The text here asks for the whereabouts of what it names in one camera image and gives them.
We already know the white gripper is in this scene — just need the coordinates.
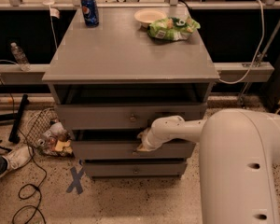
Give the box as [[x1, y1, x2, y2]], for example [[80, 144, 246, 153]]
[[136, 128, 162, 152]]

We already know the white paper bowl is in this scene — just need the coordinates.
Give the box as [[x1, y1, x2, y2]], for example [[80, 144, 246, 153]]
[[134, 8, 166, 28]]

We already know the grey bottom drawer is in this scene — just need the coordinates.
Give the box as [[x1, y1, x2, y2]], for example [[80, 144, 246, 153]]
[[83, 161, 187, 177]]

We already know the white hanging cable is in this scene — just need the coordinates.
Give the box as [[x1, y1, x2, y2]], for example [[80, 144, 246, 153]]
[[218, 0, 266, 86]]

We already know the white sneaker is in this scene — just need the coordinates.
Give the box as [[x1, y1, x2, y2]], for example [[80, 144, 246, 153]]
[[0, 147, 34, 178]]

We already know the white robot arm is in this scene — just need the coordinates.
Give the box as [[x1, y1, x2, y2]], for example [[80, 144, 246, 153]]
[[137, 109, 280, 224]]

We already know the black stand leg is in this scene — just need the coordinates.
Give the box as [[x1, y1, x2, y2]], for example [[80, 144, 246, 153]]
[[0, 94, 29, 144]]

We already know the green chip bag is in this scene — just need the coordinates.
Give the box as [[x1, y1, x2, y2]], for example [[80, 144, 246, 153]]
[[147, 16, 201, 41]]

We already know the blue Pepsi can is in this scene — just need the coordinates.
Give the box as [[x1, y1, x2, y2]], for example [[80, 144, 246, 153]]
[[81, 0, 99, 27]]

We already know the black floor cable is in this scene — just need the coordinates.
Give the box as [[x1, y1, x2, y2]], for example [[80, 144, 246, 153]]
[[0, 59, 49, 224]]

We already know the clear plastic water bottle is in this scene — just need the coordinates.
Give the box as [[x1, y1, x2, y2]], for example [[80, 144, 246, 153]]
[[10, 42, 31, 72]]

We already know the blue tape X mark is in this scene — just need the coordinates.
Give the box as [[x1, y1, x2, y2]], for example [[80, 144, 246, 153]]
[[66, 167, 84, 194]]

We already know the grey drawer cabinet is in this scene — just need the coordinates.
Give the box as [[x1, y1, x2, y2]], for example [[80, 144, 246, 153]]
[[43, 7, 218, 165]]

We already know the grey drawer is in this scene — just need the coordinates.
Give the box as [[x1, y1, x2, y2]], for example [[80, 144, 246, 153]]
[[71, 140, 195, 161], [83, 161, 187, 177], [55, 104, 206, 130]]

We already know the grey top drawer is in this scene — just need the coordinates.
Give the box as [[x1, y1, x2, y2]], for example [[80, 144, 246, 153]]
[[55, 104, 206, 130]]

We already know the wire basket with trash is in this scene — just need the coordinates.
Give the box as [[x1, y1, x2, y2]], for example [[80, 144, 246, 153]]
[[25, 108, 74, 157]]

